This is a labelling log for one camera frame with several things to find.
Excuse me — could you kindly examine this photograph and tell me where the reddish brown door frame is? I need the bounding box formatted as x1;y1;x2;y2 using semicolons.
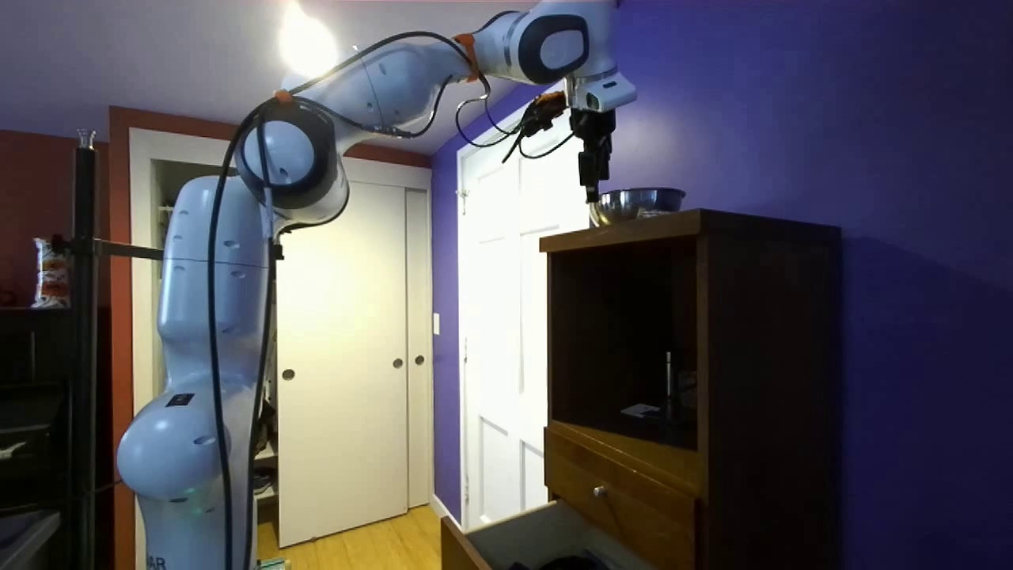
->
104;106;437;570

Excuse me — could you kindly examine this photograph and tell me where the closed wooden drawer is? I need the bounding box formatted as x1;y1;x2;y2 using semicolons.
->
540;422;704;570

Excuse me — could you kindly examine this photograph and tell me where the wide white closet door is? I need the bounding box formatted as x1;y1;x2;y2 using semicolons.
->
268;170;412;550

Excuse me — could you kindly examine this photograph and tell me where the white panelled room door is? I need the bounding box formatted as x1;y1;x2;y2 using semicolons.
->
453;83;595;537

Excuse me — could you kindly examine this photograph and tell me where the dark wooden cabinet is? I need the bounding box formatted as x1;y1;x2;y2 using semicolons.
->
534;207;845;570

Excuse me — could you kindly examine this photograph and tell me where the round ceiling light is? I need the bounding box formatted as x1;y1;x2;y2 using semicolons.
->
276;0;346;88

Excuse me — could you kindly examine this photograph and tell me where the black camera stand pole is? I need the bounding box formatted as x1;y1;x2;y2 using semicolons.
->
58;130;169;570

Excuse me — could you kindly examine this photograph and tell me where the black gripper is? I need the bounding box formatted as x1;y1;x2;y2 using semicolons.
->
568;106;619;208

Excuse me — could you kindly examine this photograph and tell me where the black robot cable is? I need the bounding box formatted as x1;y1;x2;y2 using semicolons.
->
202;28;595;570

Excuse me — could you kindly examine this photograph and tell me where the printed snack bag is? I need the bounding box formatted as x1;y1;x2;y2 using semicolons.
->
28;236;76;315

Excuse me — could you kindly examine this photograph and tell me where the open wooden drawer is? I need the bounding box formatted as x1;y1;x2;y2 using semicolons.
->
437;502;658;570

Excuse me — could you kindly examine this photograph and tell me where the black storage rack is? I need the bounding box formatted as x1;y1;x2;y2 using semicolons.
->
0;302;114;570

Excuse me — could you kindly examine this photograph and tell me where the narrow white closet door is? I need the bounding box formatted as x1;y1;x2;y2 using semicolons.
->
402;186;437;514

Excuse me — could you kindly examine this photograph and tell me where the metallic dish pan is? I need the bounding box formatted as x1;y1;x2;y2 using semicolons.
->
585;185;687;232

